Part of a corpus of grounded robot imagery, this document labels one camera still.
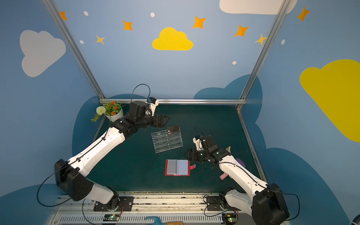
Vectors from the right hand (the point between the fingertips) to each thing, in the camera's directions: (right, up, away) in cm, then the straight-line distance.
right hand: (190, 154), depth 82 cm
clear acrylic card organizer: (-17, +5, +14) cm, 23 cm away
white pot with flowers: (-55, +27, +18) cm, 64 cm away
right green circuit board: (+20, -31, -10) cm, 38 cm away
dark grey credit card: (-10, +14, +14) cm, 23 cm away
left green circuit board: (-41, -30, -11) cm, 52 cm away
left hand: (-14, +23, -5) cm, 27 cm away
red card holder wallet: (-7, -10, +6) cm, 13 cm away
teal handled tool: (-17, -30, -13) cm, 37 cm away
